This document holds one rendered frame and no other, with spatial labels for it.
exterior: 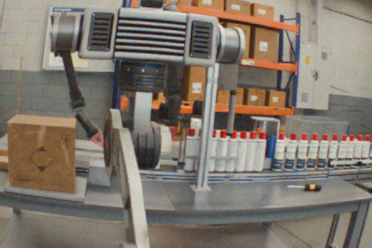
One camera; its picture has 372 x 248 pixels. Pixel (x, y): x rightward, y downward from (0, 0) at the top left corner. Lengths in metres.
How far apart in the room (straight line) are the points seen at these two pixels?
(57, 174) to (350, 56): 7.42
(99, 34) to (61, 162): 0.62
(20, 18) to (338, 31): 6.08
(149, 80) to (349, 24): 7.52
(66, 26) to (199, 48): 0.39
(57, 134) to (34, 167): 0.18
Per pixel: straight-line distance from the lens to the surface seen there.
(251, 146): 2.05
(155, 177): 1.95
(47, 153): 1.55
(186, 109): 1.86
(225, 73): 1.81
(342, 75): 8.22
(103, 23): 1.11
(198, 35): 1.17
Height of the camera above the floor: 1.36
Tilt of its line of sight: 5 degrees down
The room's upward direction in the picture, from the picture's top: 5 degrees clockwise
